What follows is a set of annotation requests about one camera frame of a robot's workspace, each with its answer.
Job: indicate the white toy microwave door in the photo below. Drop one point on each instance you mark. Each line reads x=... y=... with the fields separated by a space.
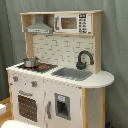
x=66 y=23

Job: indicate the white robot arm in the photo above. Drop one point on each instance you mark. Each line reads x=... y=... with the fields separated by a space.
x=17 y=124

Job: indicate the wooden toy kitchen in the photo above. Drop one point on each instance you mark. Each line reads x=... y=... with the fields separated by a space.
x=82 y=51

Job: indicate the grey toy sink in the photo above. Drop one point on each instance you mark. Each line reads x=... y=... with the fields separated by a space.
x=72 y=74

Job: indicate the black toy stovetop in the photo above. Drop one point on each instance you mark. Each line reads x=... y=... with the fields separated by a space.
x=41 y=67

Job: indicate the small steel pot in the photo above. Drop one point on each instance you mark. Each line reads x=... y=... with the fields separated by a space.
x=31 y=61

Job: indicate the red right stove knob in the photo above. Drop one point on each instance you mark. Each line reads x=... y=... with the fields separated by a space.
x=34 y=84

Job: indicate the red stove knob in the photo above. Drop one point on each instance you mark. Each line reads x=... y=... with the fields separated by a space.
x=15 y=78
x=34 y=84

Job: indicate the grey ice dispenser panel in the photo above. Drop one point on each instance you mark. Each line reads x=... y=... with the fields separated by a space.
x=62 y=106

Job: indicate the grey range hood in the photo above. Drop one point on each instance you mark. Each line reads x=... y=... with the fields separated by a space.
x=39 y=26

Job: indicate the red left stove knob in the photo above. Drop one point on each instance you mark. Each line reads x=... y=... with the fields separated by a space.
x=15 y=78

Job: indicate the toy oven door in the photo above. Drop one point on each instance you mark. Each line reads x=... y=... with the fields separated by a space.
x=27 y=106

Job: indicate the grey cabinet door handle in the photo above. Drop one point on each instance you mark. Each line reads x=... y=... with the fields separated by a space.
x=48 y=110

